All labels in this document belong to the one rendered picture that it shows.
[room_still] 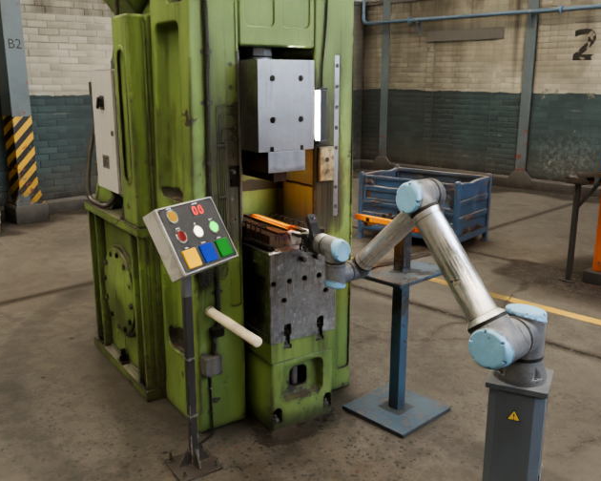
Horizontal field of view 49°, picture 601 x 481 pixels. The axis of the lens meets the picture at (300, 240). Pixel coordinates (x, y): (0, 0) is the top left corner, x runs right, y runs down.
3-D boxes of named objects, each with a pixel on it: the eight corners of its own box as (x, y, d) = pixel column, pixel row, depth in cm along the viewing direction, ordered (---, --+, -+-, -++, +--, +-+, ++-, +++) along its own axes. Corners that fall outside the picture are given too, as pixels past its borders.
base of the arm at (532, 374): (549, 370, 250) (551, 346, 247) (544, 391, 233) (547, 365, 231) (498, 361, 258) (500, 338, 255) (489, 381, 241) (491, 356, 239)
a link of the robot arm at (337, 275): (353, 286, 285) (354, 259, 282) (335, 292, 277) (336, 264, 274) (338, 282, 292) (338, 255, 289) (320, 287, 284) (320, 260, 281)
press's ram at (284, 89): (328, 148, 309) (329, 60, 299) (259, 153, 288) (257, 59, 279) (281, 140, 343) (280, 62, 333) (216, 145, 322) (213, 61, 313)
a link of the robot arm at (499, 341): (539, 349, 228) (435, 169, 246) (514, 364, 216) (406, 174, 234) (506, 364, 238) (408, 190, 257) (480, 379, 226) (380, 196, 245)
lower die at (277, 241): (304, 243, 313) (304, 226, 311) (269, 249, 302) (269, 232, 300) (260, 227, 347) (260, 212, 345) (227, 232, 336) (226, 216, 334)
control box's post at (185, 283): (199, 465, 293) (190, 231, 267) (192, 468, 291) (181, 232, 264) (196, 461, 296) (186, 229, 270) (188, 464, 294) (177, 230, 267)
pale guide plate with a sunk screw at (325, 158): (334, 179, 330) (334, 146, 326) (320, 181, 325) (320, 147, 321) (331, 179, 332) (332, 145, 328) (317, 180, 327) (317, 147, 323)
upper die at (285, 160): (304, 170, 304) (305, 149, 302) (268, 173, 293) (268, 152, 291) (259, 160, 338) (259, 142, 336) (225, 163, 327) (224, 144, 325)
